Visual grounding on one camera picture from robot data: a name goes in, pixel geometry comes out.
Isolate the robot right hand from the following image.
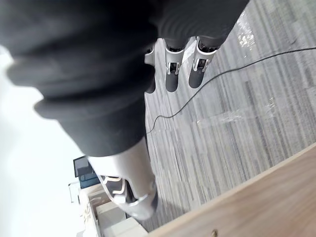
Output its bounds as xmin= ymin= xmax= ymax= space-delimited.
xmin=0 ymin=0 xmax=249 ymax=221

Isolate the white desk unit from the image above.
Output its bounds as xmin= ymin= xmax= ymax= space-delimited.
xmin=69 ymin=182 xmax=149 ymax=237

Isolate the thin black floor cable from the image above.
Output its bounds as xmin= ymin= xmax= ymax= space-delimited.
xmin=146 ymin=47 xmax=316 ymax=134

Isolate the dark blue monitor box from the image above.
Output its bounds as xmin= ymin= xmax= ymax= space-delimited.
xmin=73 ymin=156 xmax=100 ymax=190

